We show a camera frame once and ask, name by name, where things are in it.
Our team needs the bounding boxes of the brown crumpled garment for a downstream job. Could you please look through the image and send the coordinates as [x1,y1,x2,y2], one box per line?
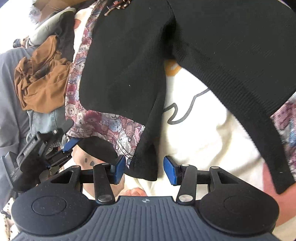
[14,35,71,113]

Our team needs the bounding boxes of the cream bear print bedsheet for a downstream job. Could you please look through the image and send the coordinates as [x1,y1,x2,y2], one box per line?
[71,6,296,241]

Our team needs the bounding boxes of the flattened brown cardboard box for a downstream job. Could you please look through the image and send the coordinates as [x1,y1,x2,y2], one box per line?
[33,0,95,22]

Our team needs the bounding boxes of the black shorts with bear pattern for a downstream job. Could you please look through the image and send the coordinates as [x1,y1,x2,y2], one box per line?
[65,1,295,194]

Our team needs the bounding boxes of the light blue denim jeans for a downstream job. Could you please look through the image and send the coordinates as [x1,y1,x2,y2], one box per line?
[26,106,65,142]

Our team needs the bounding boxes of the small bear plush toy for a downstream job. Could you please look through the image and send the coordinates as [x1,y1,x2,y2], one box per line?
[13,38,30,48]

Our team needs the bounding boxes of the black garment under neck pillow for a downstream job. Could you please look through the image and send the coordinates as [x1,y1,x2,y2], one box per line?
[54,11,75,62]

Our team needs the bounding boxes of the grey neck pillow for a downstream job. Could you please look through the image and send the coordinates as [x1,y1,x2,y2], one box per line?
[27,7,76,46]

